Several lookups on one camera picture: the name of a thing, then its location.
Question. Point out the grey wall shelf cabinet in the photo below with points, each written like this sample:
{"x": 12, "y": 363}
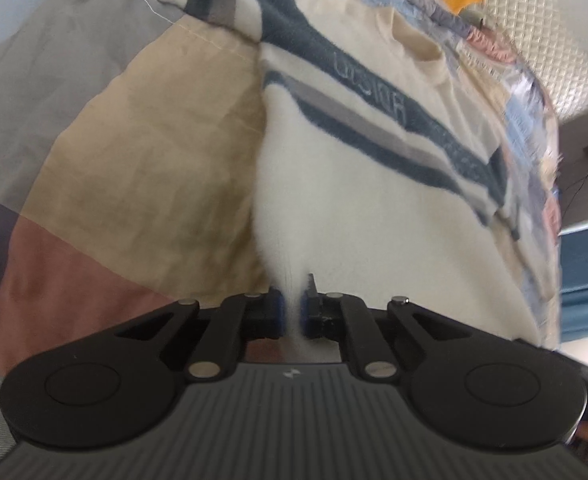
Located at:
{"x": 586, "y": 185}

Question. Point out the cream sweater with dark stripes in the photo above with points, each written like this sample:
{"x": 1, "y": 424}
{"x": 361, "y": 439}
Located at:
{"x": 373, "y": 240}

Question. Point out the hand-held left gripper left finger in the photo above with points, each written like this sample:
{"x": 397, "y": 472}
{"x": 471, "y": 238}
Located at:
{"x": 275, "y": 312}

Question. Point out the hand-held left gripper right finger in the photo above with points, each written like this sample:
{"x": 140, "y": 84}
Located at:
{"x": 306, "y": 315}

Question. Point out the patchwork checked quilt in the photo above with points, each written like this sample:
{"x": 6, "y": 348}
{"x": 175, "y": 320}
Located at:
{"x": 124, "y": 160}

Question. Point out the cream quilted headboard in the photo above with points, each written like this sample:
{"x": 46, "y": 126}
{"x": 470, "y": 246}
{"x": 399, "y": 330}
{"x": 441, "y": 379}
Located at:
{"x": 538, "y": 35}

